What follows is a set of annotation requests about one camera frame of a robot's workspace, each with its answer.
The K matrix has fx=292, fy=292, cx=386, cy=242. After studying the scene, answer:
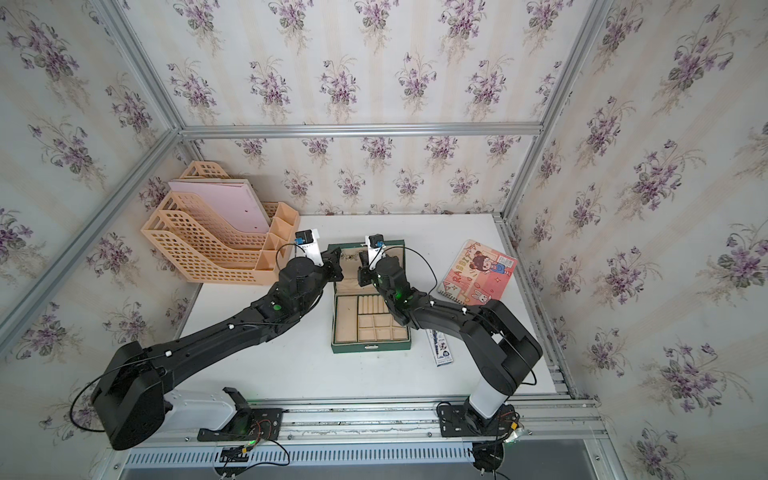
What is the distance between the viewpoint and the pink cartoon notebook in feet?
3.23

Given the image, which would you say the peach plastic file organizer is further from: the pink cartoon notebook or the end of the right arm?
the pink cartoon notebook

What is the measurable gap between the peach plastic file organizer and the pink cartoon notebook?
599 millimetres

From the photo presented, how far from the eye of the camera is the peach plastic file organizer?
87 centimetres

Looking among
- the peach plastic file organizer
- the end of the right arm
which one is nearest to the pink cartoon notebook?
the end of the right arm
